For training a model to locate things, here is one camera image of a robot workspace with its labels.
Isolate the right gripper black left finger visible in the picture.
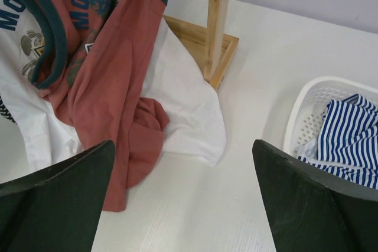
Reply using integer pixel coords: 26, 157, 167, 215
1, 140, 115, 251

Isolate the blue white striped garment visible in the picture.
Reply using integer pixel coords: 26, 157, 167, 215
296, 94, 377, 189

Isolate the white plastic laundry basket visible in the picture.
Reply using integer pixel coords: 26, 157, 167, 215
283, 77, 377, 156

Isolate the black white striped tank top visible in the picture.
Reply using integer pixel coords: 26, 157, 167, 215
0, 97, 15, 123

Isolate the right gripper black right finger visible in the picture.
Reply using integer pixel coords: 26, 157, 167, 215
252, 139, 377, 251

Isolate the red tank top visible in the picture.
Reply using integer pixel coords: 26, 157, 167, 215
22, 0, 170, 212

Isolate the white motorcycle print tank top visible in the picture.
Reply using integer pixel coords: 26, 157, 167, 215
1, 0, 227, 172

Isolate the wooden clothes rack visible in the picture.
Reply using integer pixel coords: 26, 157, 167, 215
164, 0, 239, 90

